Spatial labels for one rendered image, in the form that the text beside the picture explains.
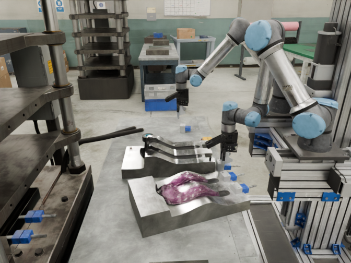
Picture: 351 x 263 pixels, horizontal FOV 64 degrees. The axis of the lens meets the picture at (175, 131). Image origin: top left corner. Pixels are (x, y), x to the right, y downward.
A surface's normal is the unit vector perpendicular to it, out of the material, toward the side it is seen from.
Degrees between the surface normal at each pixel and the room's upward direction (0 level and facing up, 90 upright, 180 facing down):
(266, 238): 0
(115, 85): 90
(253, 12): 90
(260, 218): 0
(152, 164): 90
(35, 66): 90
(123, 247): 0
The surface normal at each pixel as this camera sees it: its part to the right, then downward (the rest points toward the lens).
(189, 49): 0.06, 0.42
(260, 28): -0.71, 0.20
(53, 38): 0.73, 0.29
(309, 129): -0.59, 0.43
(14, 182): 0.00, -0.91
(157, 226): 0.34, 0.39
